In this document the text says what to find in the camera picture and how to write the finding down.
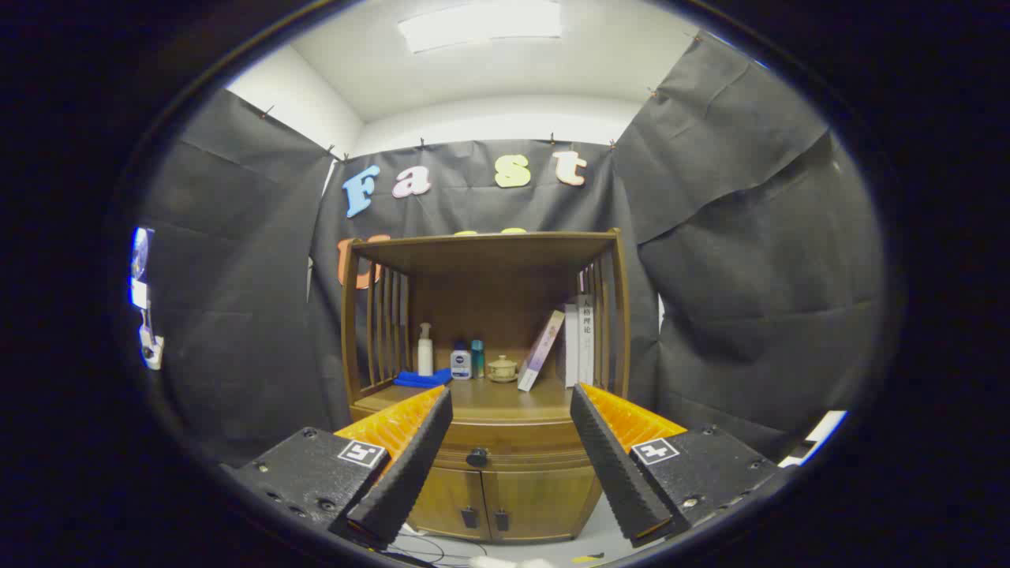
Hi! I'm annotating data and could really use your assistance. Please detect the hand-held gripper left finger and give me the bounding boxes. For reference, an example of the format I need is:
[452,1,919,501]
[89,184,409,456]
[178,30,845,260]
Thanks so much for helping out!
[221,384,455,549]

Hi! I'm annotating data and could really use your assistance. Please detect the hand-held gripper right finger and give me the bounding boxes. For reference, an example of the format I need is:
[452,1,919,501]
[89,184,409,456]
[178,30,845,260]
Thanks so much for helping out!
[569,383,792,548]

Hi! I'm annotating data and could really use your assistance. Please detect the wooden cabinet door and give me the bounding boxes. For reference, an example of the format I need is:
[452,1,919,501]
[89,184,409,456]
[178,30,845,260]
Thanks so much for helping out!
[481,465,604,545]
[406,464,484,542]

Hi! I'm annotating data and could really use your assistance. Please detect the wooden countertop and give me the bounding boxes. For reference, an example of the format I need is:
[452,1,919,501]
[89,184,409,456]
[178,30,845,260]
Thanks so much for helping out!
[350,369,628,431]

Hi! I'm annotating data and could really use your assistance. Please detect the wooden cabinet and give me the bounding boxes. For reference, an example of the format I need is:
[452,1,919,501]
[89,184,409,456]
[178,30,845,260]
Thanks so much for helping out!
[339,229,632,545]

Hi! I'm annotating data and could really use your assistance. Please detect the blue folded cloth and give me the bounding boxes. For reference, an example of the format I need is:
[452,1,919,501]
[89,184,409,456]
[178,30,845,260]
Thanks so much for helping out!
[393,368,453,389]

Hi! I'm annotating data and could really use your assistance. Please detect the white book with printed spine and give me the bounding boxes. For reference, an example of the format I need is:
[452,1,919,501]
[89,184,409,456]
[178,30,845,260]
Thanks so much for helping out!
[578,294,595,386]

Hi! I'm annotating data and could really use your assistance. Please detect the purple book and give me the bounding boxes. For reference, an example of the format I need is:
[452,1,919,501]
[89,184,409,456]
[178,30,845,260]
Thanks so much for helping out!
[517,309,566,393]

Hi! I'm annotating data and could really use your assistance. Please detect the white plastic device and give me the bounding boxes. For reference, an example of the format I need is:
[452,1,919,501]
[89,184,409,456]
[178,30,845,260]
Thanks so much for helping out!
[139,312,164,372]

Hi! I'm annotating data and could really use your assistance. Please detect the black floor cable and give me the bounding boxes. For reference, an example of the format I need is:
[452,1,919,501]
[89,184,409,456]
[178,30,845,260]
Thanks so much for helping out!
[385,527,490,566]

